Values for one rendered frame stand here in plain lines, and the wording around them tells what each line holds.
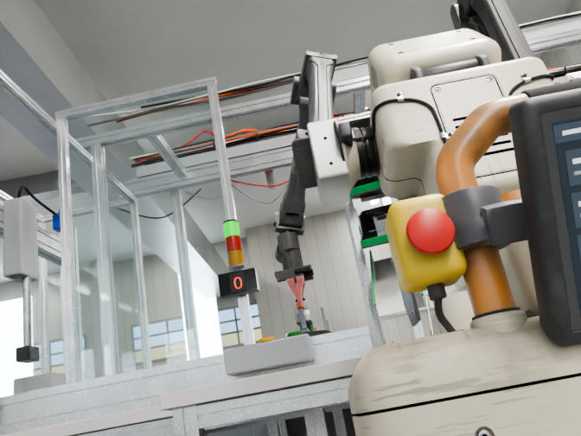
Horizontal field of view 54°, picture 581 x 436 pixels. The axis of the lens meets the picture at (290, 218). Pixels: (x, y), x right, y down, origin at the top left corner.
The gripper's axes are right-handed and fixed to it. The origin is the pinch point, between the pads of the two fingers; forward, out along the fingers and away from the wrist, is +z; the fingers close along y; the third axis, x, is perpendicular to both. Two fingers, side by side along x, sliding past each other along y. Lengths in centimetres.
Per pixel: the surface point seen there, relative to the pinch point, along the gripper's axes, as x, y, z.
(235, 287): -21.0, 20.1, -13.8
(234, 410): 40.1, 13.6, 25.7
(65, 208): -25, 75, -55
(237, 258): -21.1, 18.1, -23.1
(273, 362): 12.6, 8.3, 15.1
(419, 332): -119, -45, -1
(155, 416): 13.2, 37.8, 21.8
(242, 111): -62, 12, -101
